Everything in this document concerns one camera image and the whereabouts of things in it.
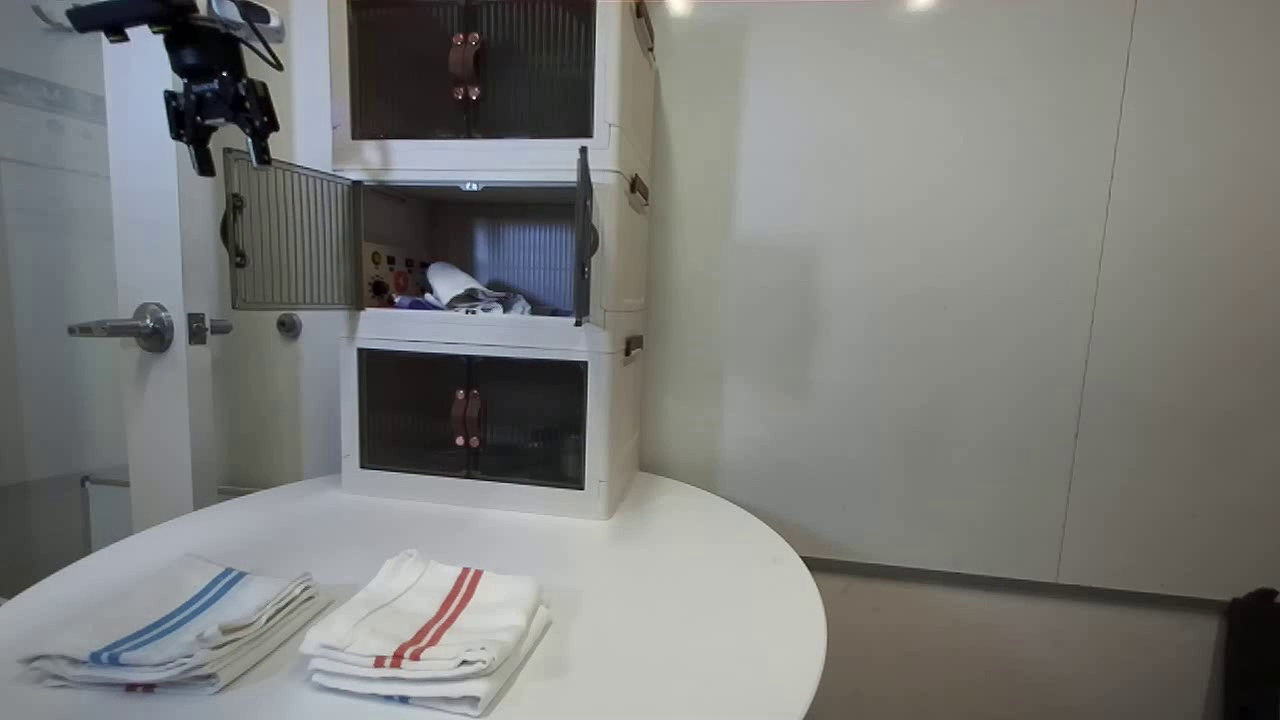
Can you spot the silver door latch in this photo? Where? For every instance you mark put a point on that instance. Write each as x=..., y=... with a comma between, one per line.
x=203, y=330

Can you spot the blue checked cloth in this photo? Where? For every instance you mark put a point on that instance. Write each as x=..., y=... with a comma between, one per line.
x=525, y=300

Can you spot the black case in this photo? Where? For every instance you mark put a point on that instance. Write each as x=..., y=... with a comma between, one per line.
x=1256, y=662

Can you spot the white room door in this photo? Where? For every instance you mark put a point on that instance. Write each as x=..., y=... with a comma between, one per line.
x=146, y=426

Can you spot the red striped white towel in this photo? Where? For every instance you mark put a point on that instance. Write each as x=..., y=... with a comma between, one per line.
x=426, y=624

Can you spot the dark translucent cabinet door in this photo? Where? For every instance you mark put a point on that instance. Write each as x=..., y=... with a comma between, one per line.
x=401, y=412
x=284, y=232
x=582, y=243
x=535, y=426
x=535, y=64
x=401, y=64

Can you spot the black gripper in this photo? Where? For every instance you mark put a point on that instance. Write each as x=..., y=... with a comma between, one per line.
x=223, y=105

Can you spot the white stackable cabinet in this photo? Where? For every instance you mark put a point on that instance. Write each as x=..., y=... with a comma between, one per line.
x=607, y=83
x=614, y=254
x=607, y=426

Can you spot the white rolled cloth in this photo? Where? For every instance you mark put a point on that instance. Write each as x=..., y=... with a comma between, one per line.
x=450, y=280

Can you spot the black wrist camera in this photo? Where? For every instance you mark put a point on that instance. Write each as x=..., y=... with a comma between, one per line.
x=123, y=18

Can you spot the blue striped white towel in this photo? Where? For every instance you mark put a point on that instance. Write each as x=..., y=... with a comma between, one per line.
x=173, y=623

